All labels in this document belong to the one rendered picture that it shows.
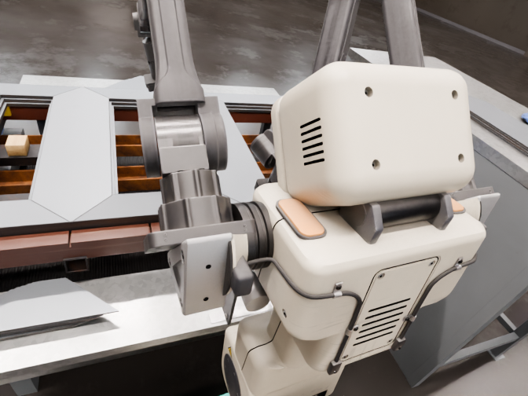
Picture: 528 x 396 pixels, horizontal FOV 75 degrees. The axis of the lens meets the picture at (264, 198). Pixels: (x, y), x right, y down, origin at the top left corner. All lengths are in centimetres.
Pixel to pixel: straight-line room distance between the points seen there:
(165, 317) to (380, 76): 75
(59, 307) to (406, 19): 93
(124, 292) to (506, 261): 117
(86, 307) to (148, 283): 16
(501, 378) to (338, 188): 194
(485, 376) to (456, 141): 179
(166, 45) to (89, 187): 60
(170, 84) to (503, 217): 115
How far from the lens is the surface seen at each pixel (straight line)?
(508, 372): 226
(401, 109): 39
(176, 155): 41
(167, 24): 50
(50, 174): 107
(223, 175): 106
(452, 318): 158
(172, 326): 92
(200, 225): 38
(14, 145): 128
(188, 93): 46
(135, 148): 141
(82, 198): 98
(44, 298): 96
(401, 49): 71
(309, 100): 37
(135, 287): 98
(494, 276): 142
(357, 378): 178
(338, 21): 77
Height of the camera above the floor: 148
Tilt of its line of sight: 39 degrees down
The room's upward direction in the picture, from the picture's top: 14 degrees clockwise
